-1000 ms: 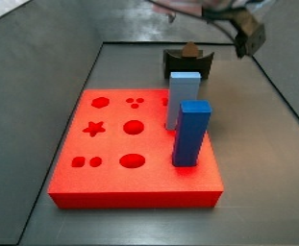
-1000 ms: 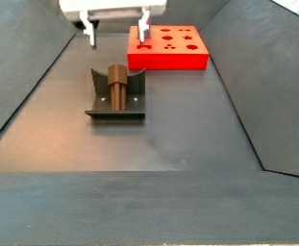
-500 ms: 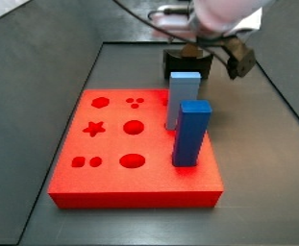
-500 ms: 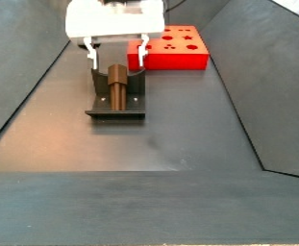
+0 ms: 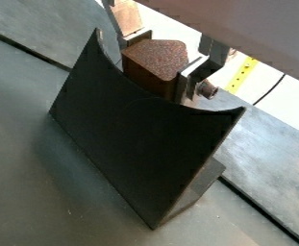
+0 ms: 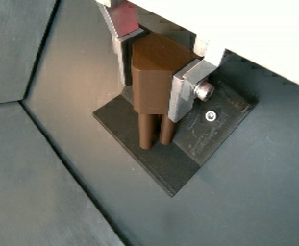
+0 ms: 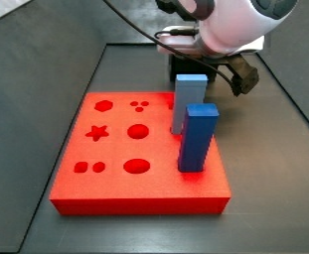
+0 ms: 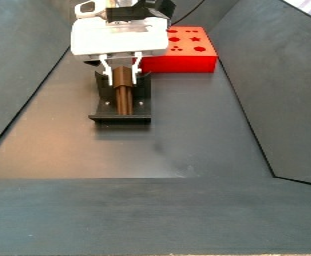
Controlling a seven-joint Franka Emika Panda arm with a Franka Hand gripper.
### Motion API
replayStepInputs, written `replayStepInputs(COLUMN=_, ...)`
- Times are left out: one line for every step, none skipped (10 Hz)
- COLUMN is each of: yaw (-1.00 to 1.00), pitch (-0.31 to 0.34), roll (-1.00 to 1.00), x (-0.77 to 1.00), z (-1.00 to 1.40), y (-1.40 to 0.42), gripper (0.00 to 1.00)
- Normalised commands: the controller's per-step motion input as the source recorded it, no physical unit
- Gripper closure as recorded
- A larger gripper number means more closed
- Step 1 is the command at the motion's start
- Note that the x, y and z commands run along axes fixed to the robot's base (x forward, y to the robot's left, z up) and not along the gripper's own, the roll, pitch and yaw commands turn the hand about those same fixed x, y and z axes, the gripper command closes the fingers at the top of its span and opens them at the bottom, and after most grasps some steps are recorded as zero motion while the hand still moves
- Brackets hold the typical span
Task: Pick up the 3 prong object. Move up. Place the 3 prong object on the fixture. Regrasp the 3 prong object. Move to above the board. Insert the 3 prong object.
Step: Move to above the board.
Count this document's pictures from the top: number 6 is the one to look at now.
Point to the brown three prong object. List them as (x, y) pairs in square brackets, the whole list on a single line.
[(157, 57)]

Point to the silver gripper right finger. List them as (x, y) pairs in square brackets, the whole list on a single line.
[(190, 86)]

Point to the black curved fixture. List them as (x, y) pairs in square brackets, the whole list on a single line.
[(202, 130)]

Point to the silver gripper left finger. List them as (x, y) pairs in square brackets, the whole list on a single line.
[(120, 18)]

